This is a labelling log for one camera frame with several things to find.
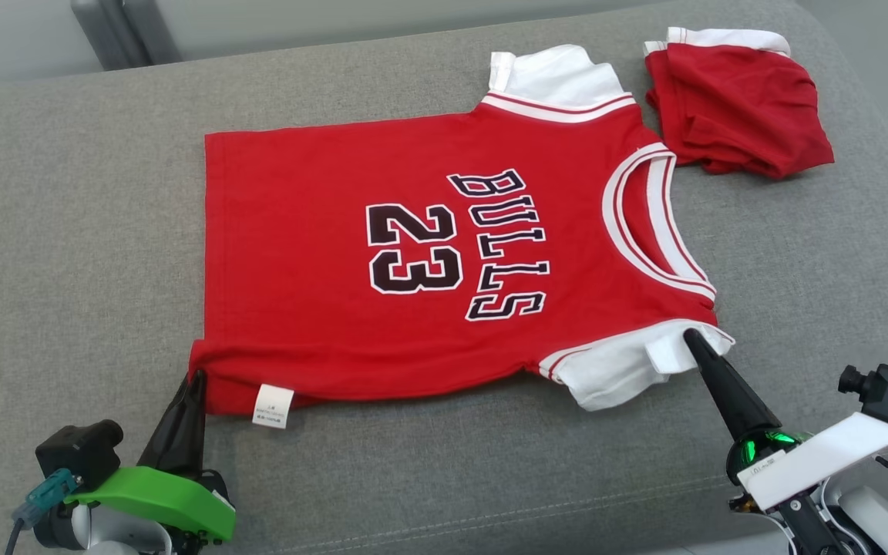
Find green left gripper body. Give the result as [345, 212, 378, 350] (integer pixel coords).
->
[65, 466, 237, 542]

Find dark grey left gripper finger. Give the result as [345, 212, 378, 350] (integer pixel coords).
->
[138, 370, 207, 475]

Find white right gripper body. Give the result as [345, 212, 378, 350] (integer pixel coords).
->
[725, 412, 888, 513]

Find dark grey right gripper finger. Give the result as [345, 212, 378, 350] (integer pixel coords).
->
[683, 329, 784, 444]

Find red Bulls 23 jersey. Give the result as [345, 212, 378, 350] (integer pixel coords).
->
[187, 44, 736, 429]

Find red shorts with white trim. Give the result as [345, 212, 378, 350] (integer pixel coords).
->
[642, 27, 836, 180]

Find grey fabric sofa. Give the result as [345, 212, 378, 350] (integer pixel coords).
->
[0, 0, 888, 555]

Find left camera cable teal plug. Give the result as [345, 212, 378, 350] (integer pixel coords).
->
[5, 469, 82, 555]

